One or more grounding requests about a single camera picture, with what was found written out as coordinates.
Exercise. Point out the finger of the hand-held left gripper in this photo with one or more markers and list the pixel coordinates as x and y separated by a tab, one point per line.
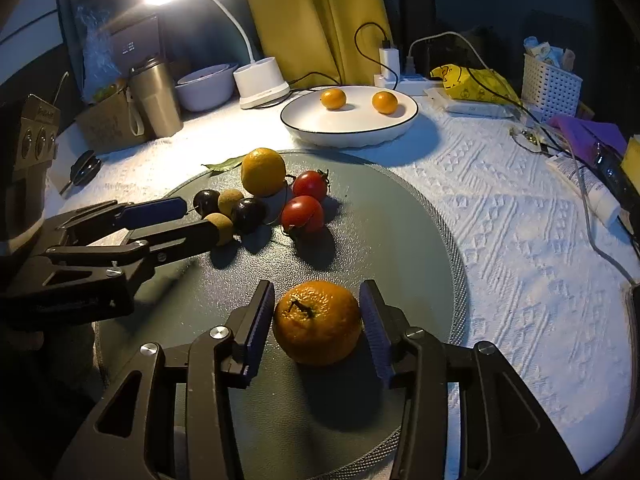
190	240
155	210

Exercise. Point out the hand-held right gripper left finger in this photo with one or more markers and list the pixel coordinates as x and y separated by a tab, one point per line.
260	330

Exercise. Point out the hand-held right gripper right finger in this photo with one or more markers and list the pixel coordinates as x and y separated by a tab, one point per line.
372	330

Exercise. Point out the tan longan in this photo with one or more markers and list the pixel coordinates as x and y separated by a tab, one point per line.
223	227
230	203

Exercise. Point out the dark purple plum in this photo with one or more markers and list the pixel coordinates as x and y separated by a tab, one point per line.
248	215
206	201

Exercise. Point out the large orange with stem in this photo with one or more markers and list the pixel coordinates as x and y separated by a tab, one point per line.
317	322

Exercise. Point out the yellow-orange round citrus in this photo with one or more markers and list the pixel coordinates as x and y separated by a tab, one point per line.
263	171

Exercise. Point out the red cherry tomato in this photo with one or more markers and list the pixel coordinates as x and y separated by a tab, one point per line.
302	215
310	185

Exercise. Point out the white plate with dark rim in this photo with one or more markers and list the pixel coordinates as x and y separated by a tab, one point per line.
350	125

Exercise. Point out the green leaf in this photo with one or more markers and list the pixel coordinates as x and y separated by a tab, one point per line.
222	164

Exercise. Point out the grey round mat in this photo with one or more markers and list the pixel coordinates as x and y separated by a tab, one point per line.
390	240

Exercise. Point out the clear plastic bag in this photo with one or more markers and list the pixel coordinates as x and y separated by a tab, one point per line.
97	60

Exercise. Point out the steel tumbler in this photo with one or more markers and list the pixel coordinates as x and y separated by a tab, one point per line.
155	100

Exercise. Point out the pale purple bowl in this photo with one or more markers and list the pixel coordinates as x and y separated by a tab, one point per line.
205	87

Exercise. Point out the dark screen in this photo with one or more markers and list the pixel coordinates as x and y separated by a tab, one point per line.
132	42

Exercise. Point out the white desk lamp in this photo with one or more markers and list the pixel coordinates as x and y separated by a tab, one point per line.
260	80

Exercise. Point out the white textured tablecloth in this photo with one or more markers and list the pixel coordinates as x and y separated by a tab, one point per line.
525	260

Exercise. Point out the small orange kumquat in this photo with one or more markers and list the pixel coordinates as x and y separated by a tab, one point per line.
385	102
333	98

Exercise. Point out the white tissue pack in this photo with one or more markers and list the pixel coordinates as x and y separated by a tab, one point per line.
470	108

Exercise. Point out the white power strip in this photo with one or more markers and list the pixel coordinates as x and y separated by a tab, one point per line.
415	85

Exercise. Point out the yellow curtain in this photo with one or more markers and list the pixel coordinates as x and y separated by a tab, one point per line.
320	15

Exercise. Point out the white cream tube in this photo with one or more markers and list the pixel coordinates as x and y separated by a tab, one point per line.
585	185

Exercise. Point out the white charger block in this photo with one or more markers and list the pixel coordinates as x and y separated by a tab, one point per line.
389	62

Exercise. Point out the yellow duck print packet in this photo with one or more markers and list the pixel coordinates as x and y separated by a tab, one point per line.
475	82

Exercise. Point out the purple cloth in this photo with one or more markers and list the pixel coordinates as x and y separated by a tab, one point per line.
585	130

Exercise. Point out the white woven plastic basket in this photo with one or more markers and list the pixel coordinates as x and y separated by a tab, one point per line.
550	87

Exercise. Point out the pale paper packets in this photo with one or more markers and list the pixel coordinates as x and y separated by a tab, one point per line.
545	52

